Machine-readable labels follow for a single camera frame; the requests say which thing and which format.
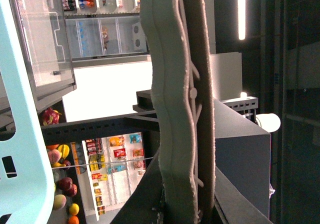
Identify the grey-brown basket handle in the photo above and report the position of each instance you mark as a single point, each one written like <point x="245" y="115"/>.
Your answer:
<point x="182" y="96"/>

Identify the light teal shopping basket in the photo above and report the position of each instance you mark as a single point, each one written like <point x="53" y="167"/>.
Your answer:
<point x="29" y="196"/>

